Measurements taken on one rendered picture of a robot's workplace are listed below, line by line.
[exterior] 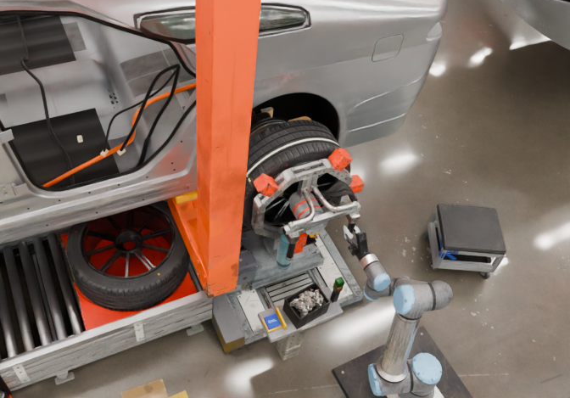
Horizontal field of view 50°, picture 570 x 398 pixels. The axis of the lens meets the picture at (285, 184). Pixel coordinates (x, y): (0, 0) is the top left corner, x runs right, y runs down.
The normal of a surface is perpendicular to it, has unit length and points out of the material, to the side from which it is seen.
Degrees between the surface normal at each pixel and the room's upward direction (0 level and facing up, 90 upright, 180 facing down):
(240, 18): 90
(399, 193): 0
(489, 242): 0
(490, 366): 0
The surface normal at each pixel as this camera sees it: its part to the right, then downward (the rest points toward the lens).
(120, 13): 0.43, 0.10
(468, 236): 0.11, -0.63
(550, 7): -0.75, 0.45
